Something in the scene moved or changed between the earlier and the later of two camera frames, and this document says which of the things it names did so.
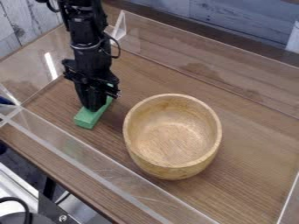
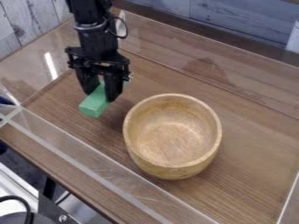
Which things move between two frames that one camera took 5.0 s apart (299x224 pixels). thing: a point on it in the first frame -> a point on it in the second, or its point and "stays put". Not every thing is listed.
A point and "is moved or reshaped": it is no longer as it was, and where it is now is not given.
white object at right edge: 293,39 stays put
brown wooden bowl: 172,135 stays put
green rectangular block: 87,118 is moved or reshaped
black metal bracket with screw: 49,209 stays put
